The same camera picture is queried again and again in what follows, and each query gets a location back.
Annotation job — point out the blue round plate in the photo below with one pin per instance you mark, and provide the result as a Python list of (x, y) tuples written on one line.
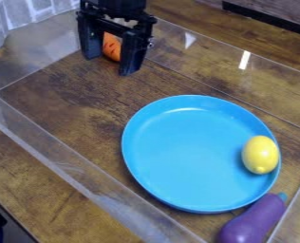
[(181, 146)]

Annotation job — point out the orange toy carrot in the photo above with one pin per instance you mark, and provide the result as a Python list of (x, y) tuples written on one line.
[(111, 47)]

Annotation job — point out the clear acrylic enclosure wall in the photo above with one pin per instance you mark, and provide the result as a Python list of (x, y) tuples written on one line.
[(66, 186)]

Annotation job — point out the yellow toy lemon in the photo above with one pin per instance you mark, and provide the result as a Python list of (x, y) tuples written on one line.
[(260, 155)]

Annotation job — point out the white grid curtain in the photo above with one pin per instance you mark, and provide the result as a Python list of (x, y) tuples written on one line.
[(19, 13)]

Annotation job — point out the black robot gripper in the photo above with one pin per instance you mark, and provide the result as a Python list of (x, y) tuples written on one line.
[(95, 17)]

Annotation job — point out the purple toy eggplant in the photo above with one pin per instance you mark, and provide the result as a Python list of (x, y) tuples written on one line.
[(249, 227)]

